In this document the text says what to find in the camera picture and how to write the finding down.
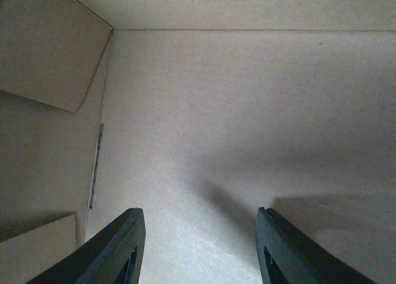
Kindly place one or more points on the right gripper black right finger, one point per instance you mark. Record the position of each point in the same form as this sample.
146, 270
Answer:
287, 255

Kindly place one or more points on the cardboard box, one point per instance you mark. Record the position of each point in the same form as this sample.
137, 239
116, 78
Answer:
200, 112

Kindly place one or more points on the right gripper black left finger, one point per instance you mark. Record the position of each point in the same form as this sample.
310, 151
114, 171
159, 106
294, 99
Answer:
114, 255

